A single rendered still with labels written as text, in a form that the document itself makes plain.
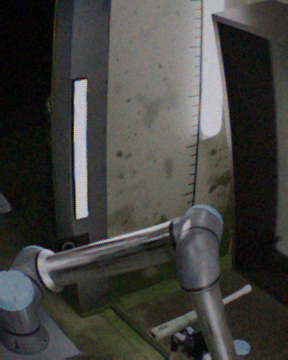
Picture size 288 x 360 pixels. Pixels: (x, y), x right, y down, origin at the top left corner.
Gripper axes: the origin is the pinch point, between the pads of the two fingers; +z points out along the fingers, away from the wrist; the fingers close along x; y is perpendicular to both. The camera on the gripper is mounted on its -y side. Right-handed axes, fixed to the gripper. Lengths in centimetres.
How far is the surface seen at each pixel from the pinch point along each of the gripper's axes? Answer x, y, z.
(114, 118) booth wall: 22, -45, 79
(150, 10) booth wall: 42, -92, 84
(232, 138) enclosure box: 41, -56, 29
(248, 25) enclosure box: 31, -110, 16
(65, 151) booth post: 0, -35, 81
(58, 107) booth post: 1, -51, 90
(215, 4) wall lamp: 72, -95, 76
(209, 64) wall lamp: 68, -63, 73
